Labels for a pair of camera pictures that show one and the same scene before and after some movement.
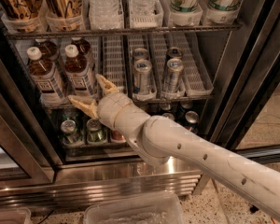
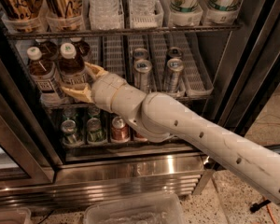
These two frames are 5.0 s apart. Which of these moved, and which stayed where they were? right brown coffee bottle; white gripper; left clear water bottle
Moved: white gripper
Stayed: left clear water bottle; right brown coffee bottle
